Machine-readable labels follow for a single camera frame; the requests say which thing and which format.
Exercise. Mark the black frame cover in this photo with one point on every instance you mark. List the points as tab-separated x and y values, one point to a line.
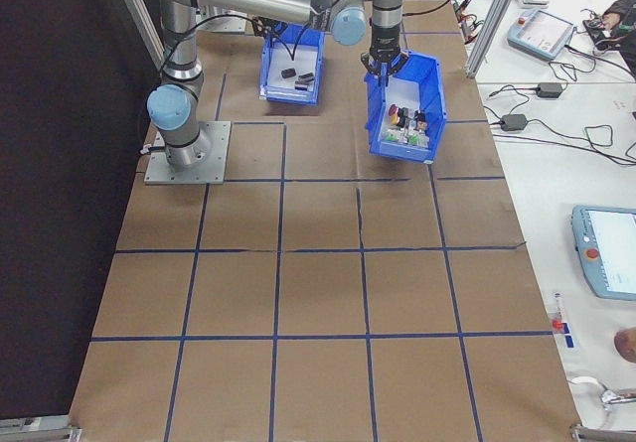
49	164

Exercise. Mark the grey teach pendant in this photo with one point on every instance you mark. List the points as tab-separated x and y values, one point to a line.
544	32
611	248

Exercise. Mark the clear bag with red part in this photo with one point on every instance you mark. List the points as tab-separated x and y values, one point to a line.
559	323

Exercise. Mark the blue tape piece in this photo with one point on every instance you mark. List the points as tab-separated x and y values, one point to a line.
571	340

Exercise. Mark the amber push button black body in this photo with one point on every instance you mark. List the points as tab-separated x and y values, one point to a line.
421	120

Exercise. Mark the aluminium profile bar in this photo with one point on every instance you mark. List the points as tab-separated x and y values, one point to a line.
134	10
489	20

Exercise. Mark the brown round object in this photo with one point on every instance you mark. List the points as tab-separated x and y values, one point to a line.
627	345

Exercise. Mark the metal clamp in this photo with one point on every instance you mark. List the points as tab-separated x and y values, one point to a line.
616	396

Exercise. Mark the blue bin with capacitors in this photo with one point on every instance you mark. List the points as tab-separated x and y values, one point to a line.
290	97

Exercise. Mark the yellow mushroom push button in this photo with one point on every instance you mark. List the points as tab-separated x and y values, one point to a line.
397	120

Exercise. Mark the white square base plate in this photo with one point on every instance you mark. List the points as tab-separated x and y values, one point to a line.
216	164
223	24

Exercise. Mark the red and black probe leads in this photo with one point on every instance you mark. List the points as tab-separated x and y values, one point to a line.
467	15

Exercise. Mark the blue bin with push buttons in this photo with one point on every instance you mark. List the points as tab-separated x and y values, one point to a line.
437	109

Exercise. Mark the black power adapter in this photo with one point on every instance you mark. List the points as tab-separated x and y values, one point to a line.
549	90
513	122

